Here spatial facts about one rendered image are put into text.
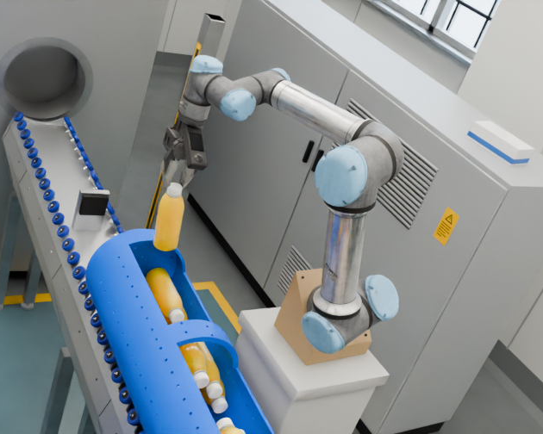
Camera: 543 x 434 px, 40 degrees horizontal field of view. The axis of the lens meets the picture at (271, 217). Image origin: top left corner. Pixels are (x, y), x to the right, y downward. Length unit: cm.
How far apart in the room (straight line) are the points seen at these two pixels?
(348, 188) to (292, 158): 238
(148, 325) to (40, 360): 165
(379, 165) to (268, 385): 76
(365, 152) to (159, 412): 74
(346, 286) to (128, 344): 57
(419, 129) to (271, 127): 109
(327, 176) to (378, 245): 185
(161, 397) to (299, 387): 38
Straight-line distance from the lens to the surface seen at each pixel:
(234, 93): 180
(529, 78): 414
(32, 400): 334
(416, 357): 333
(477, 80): 435
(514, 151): 315
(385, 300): 190
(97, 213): 264
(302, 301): 202
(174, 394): 176
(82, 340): 231
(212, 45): 264
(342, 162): 156
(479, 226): 303
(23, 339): 361
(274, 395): 206
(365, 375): 211
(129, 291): 201
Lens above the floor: 238
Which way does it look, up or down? 28 degrees down
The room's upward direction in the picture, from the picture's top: 20 degrees clockwise
